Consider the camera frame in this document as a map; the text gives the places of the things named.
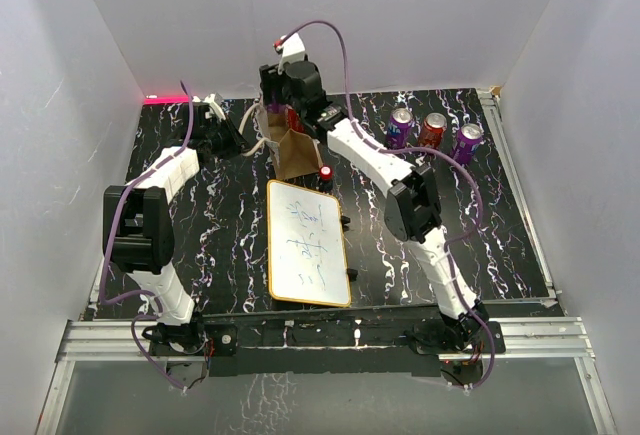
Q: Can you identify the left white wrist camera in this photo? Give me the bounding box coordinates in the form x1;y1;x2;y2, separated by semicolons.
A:
202;93;227;121

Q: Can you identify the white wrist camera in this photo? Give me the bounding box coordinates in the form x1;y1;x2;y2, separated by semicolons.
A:
202;93;227;121
274;32;306;72

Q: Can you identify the pink tape strip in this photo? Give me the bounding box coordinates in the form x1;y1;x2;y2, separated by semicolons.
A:
143;95;192;105

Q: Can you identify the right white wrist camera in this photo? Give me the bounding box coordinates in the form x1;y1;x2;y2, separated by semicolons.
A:
274;32;306;72

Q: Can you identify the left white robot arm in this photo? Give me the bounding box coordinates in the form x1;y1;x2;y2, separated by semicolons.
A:
99;94;248;354

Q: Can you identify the white dry-erase board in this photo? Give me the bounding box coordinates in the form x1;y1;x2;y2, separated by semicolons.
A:
267;180;351;308

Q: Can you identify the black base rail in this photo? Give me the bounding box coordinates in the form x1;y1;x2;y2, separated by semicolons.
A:
142;304;506;379

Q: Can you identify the red can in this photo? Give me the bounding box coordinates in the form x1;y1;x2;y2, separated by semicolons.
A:
418;112;447;149

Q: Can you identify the black board clip lower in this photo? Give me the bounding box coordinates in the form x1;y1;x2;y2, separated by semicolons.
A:
346;268;358;282

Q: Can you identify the purple fanta can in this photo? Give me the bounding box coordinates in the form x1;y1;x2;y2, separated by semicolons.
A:
385;107;414;150

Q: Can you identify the brown canvas bag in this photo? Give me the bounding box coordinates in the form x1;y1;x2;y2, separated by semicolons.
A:
238;101;323;181

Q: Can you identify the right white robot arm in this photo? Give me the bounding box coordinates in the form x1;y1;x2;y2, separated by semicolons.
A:
259;59;488;352

